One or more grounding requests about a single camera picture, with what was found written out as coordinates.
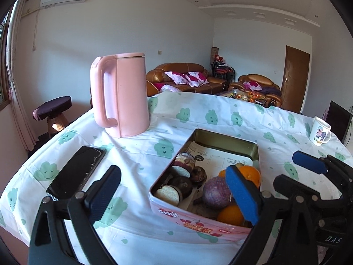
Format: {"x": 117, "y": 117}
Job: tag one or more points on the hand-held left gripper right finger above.
{"x": 244, "y": 198}

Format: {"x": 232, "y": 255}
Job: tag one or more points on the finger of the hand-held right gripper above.
{"x": 309, "y": 162}
{"x": 286, "y": 183}

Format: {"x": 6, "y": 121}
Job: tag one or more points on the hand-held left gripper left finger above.
{"x": 104, "y": 196}

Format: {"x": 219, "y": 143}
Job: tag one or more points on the orange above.
{"x": 229, "y": 216}
{"x": 252, "y": 175}
{"x": 222, "y": 173}

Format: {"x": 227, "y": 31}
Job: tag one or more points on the round purple-brown fruit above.
{"x": 216, "y": 194}

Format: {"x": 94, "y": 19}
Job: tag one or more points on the dark wrinkled fruit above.
{"x": 198, "y": 174}

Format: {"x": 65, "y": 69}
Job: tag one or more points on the pink tin box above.
{"x": 193, "y": 226}

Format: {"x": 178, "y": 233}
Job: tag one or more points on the dark round fruit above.
{"x": 183, "y": 185}

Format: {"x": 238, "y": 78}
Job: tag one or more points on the white cartoon mug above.
{"x": 317, "y": 135}

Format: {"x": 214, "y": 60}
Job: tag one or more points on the black smartphone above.
{"x": 74, "y": 171}

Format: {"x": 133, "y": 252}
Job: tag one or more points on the printed paper leaflet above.
{"x": 220, "y": 157}

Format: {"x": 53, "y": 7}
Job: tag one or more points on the cloud print tablecloth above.
{"x": 132, "y": 150}

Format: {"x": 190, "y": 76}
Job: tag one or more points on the purple blanket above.
{"x": 270, "y": 90}

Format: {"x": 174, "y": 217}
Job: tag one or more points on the brown wooden door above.
{"x": 295, "y": 80}

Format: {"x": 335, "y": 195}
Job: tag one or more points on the coffee table with snacks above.
{"x": 245, "y": 96}

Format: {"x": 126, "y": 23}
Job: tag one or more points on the floral pink pillow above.
{"x": 253, "y": 85}
{"x": 176, "y": 77}
{"x": 197, "y": 78}

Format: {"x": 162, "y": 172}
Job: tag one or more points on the short brown leather sofa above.
{"x": 256, "y": 77}

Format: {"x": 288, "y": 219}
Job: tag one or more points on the pink electric kettle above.
{"x": 129, "y": 96}

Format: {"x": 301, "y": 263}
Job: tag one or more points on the purple cushioned stool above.
{"x": 52, "y": 107}

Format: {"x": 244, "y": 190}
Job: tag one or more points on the pink cloth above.
{"x": 165, "y": 87}

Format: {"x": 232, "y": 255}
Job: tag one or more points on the stacked dark chairs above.
{"x": 222, "y": 70}

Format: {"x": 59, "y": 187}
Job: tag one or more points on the beige curtain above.
{"x": 19, "y": 88}

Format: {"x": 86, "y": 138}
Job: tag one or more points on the tall patterned tube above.
{"x": 214, "y": 53}

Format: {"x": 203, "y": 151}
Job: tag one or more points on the long brown leather sofa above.
{"x": 176, "y": 67}

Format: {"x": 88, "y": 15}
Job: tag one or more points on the window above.
{"x": 3, "y": 60}

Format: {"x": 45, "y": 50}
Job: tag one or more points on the white wall pipe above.
{"x": 35, "y": 27}

